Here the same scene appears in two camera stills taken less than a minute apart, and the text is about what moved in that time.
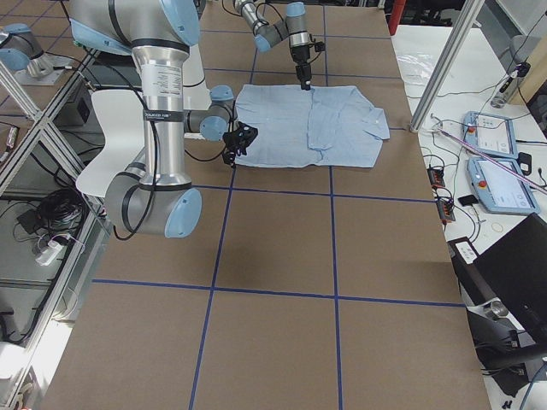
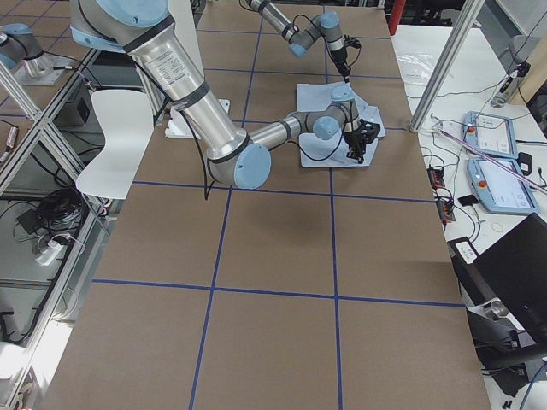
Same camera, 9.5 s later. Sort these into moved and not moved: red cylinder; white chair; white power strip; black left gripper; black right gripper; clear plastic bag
Moved: black left gripper; black right gripper
Not moved: red cylinder; white power strip; clear plastic bag; white chair
